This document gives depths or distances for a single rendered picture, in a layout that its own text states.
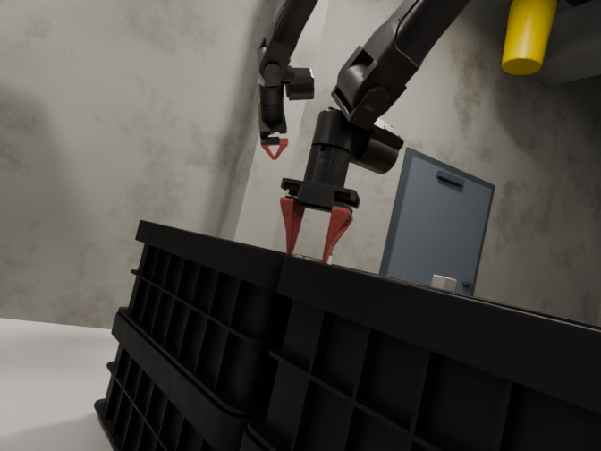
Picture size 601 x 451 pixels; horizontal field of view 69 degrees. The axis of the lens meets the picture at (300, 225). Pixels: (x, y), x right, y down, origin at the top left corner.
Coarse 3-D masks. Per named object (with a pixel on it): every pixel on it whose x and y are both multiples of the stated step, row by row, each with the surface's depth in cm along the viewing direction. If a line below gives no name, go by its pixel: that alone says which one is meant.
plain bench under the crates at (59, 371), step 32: (0, 320) 77; (0, 352) 62; (32, 352) 65; (64, 352) 68; (96, 352) 72; (0, 384) 52; (32, 384) 54; (64, 384) 56; (96, 384) 59; (0, 416) 45; (32, 416) 46; (64, 416) 48; (96, 416) 50; (0, 448) 39; (32, 448) 40; (64, 448) 42; (96, 448) 43
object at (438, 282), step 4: (436, 276) 39; (440, 276) 39; (432, 280) 39; (436, 280) 39; (440, 280) 39; (444, 280) 38; (448, 280) 39; (452, 280) 39; (456, 280) 40; (432, 284) 39; (436, 284) 39; (440, 284) 39; (444, 284) 38; (448, 284) 39; (452, 284) 39; (436, 288) 39; (440, 288) 39; (444, 288) 38; (448, 288) 39; (452, 288) 39; (452, 292) 39
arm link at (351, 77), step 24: (408, 0) 52; (432, 0) 49; (456, 0) 50; (384, 24) 54; (408, 24) 51; (432, 24) 51; (360, 48) 56; (384, 48) 52; (408, 48) 52; (360, 72) 55; (384, 72) 53; (408, 72) 54; (360, 96) 54
